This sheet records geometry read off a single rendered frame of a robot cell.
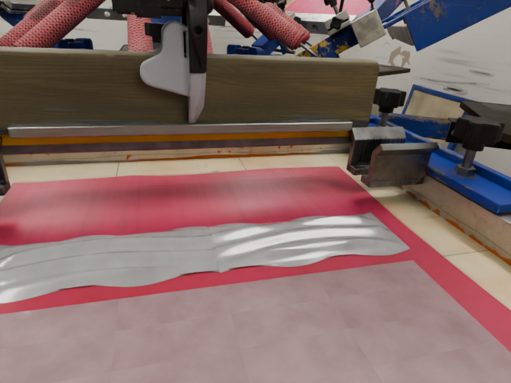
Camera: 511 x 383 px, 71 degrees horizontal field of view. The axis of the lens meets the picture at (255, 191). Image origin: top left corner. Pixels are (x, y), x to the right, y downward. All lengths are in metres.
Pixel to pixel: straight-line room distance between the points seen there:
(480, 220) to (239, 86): 0.27
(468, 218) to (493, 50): 2.42
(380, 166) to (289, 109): 0.12
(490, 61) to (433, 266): 2.50
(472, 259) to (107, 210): 0.35
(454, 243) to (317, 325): 0.19
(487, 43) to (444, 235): 2.48
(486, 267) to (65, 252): 0.36
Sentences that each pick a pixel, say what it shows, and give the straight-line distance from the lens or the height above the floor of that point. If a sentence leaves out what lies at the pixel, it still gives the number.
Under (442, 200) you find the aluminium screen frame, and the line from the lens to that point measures 0.44.
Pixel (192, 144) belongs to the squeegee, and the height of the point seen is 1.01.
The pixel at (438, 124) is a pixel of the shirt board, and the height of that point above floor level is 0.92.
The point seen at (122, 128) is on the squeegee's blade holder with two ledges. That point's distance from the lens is 0.38.
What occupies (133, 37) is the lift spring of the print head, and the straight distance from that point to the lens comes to 0.82.
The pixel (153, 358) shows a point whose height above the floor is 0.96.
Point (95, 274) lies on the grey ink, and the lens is 0.30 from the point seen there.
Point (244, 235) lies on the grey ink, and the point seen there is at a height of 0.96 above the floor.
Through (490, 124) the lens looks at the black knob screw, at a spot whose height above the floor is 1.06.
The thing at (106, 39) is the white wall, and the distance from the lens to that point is 4.50.
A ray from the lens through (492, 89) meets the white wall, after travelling 2.76.
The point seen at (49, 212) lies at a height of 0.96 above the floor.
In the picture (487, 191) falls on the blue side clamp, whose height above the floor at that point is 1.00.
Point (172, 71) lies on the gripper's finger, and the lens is 0.36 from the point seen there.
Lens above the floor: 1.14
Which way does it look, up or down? 26 degrees down
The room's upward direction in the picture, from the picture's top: 4 degrees clockwise
